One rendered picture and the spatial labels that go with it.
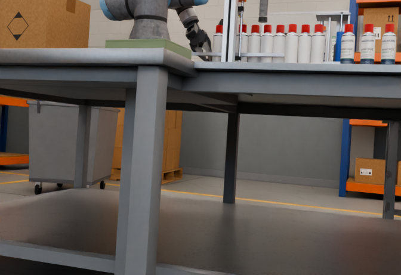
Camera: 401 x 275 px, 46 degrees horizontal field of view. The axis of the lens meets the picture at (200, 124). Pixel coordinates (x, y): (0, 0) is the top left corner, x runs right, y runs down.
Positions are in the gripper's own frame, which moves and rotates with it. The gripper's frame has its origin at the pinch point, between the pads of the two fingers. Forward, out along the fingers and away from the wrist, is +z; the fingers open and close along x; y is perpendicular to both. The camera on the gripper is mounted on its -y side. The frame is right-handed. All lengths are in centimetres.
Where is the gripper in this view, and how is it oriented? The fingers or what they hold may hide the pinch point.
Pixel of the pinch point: (208, 60)
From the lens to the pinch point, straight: 203.0
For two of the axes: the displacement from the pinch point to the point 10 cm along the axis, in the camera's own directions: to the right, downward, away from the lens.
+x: -8.6, 4.5, 2.4
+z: 4.2, 8.9, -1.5
